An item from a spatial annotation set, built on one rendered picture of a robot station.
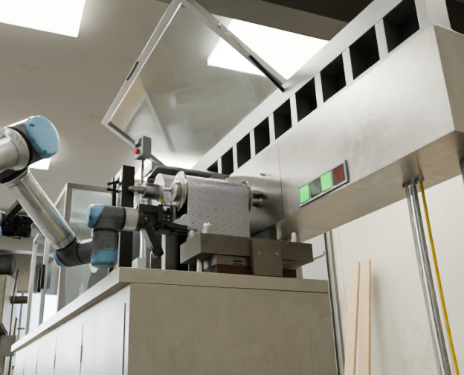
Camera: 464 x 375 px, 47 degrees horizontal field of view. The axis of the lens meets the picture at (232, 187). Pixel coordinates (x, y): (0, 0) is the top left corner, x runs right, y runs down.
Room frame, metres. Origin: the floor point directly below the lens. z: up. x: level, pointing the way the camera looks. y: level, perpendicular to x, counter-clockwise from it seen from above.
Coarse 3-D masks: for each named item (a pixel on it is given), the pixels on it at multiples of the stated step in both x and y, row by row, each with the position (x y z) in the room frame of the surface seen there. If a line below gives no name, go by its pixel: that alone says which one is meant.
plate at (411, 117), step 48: (432, 48) 1.13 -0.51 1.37; (384, 96) 1.29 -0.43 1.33; (432, 96) 1.15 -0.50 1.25; (288, 144) 1.72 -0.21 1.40; (336, 144) 1.49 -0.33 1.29; (384, 144) 1.31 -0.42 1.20; (432, 144) 1.19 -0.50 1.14; (288, 192) 1.74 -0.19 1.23; (336, 192) 1.52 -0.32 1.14; (384, 192) 1.53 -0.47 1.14
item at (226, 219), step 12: (192, 204) 1.71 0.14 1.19; (204, 204) 1.74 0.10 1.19; (216, 204) 1.76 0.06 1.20; (228, 204) 1.78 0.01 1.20; (192, 216) 1.71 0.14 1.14; (204, 216) 1.74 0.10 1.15; (216, 216) 1.76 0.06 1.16; (228, 216) 1.78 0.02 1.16; (240, 216) 1.80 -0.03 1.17; (216, 228) 1.76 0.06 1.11; (228, 228) 1.78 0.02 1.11; (240, 228) 1.80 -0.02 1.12
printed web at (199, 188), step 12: (168, 180) 1.93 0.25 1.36; (192, 180) 1.72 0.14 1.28; (204, 180) 1.75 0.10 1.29; (216, 180) 1.78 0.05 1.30; (168, 192) 1.93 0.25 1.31; (192, 192) 1.71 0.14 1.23; (204, 192) 1.74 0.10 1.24; (216, 192) 1.76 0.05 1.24; (228, 192) 1.78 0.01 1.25; (240, 192) 1.80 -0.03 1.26; (168, 204) 1.93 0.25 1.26; (240, 204) 1.80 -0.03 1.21; (180, 216) 1.82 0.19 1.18; (156, 264) 2.06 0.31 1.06
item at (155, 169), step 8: (152, 168) 1.95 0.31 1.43; (160, 168) 1.98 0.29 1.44; (168, 168) 2.00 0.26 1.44; (176, 168) 2.01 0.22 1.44; (184, 168) 2.03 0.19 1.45; (144, 176) 2.03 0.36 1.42; (200, 176) 2.09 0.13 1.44; (208, 176) 2.09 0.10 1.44; (216, 176) 2.13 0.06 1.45; (224, 176) 2.11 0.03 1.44
